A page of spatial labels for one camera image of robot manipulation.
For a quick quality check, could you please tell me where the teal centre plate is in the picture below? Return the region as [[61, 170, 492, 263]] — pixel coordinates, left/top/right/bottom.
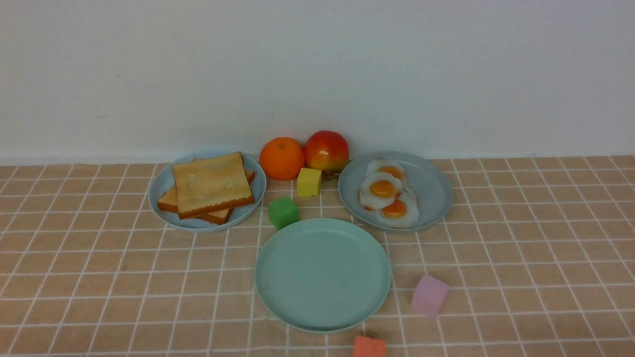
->
[[254, 218, 392, 334]]

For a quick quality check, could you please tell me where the orange fruit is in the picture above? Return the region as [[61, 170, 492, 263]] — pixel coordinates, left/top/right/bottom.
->
[[259, 136, 305, 181]]

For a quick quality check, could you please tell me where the yellow foam cube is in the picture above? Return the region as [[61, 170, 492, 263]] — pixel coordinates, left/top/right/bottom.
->
[[296, 168, 322, 197]]

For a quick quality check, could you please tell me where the grey-blue right plate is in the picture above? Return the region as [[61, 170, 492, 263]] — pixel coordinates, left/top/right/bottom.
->
[[338, 151, 453, 233]]

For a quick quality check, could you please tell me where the toast slice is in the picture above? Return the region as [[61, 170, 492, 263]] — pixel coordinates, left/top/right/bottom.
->
[[172, 152, 255, 220], [157, 159, 256, 225]]

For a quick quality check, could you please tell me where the red-orange foam cube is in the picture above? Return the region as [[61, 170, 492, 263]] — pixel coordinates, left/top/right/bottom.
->
[[352, 335, 387, 357]]

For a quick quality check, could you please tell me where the fried egg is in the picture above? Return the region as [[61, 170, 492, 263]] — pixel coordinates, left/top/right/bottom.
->
[[358, 172, 403, 211], [365, 158, 407, 185], [375, 187, 420, 229]]

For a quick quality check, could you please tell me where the green foam cube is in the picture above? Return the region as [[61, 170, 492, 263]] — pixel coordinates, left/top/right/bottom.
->
[[268, 196, 300, 230]]

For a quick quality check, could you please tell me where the light blue left plate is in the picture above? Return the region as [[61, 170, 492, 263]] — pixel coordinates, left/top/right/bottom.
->
[[147, 151, 267, 233]]

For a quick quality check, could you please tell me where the pink foam cube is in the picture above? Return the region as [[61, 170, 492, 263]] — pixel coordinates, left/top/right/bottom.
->
[[410, 274, 449, 318]]

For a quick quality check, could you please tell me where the red yellow apple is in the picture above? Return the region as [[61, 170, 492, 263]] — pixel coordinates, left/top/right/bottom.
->
[[304, 130, 350, 174]]

